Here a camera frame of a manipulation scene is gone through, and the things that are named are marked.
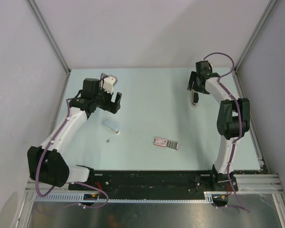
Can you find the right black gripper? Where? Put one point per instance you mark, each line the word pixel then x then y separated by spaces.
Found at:
pixel 193 77

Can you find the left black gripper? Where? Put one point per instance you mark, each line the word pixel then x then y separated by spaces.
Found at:
pixel 113 109

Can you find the light blue stapler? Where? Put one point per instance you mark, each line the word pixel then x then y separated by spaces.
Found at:
pixel 112 126

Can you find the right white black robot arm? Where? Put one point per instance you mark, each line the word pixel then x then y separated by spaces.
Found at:
pixel 232 123

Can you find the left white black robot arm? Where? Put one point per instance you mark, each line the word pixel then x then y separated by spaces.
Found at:
pixel 46 163

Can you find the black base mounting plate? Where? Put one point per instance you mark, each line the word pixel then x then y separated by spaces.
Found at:
pixel 152 181

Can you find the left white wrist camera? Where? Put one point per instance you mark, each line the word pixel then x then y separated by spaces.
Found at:
pixel 107 83

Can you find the right aluminium corner post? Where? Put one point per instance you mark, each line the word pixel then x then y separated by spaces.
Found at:
pixel 264 19

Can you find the aluminium corner post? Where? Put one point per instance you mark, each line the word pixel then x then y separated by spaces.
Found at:
pixel 47 33
pixel 264 19

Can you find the left aluminium corner post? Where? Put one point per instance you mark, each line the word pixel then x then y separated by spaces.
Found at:
pixel 47 33

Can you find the aluminium front frame rail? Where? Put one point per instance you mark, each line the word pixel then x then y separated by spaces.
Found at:
pixel 245 183

